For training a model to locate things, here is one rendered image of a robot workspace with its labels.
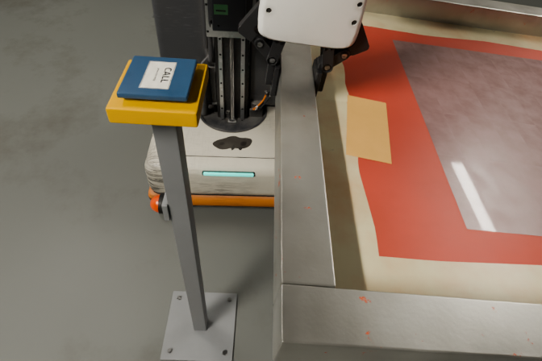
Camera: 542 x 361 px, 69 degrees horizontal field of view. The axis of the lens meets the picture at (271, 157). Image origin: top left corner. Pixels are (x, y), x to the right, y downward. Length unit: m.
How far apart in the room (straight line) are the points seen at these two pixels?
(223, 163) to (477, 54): 0.96
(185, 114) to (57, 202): 1.29
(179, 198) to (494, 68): 0.58
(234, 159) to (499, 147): 1.05
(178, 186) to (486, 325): 0.58
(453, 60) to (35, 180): 1.67
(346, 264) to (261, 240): 1.23
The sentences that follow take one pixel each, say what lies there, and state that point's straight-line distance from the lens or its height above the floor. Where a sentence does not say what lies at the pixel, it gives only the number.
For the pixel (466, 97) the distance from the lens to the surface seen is 0.58.
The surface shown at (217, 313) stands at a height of 0.01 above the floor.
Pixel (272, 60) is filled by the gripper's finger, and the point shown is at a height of 1.09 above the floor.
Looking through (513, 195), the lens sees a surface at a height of 1.02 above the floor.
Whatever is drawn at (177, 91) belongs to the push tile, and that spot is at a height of 0.97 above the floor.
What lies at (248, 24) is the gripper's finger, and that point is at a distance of 0.42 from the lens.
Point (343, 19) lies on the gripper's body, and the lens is 0.40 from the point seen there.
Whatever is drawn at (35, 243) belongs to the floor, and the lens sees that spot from 1.72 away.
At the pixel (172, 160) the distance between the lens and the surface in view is 0.71.
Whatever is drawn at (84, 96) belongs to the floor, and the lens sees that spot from 2.30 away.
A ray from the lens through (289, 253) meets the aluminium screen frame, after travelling 0.28.
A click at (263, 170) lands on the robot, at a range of 1.42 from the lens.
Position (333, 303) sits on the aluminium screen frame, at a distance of 0.27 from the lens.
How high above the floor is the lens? 1.32
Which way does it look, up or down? 46 degrees down
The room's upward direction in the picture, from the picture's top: 5 degrees clockwise
